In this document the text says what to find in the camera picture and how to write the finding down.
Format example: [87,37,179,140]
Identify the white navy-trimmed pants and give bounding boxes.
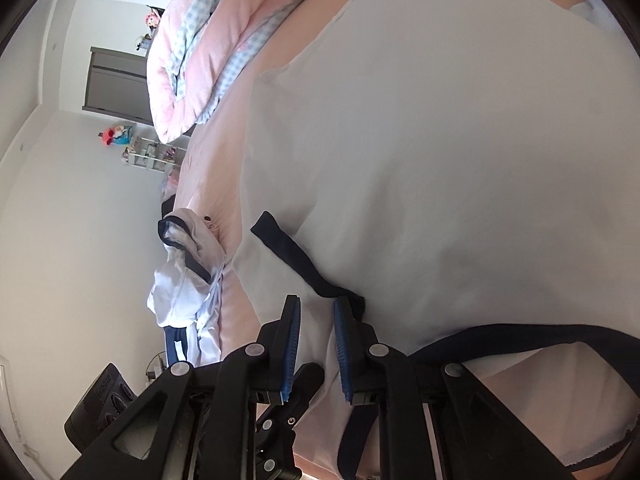
[146,208,228,367]

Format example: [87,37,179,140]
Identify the white navy-trimmed jacket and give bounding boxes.
[241,0,639,352]

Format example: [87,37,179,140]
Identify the pink bed sheet mattress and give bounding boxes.
[169,0,586,480]

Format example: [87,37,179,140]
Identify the red blue plush toy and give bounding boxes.
[98,126,134,146]

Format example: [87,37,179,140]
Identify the grey door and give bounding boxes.
[82,47,153,126]

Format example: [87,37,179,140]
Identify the folded pink checkered quilt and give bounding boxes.
[146,0,304,143]

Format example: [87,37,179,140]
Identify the white wire shelf rack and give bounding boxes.
[120,136,186,174]

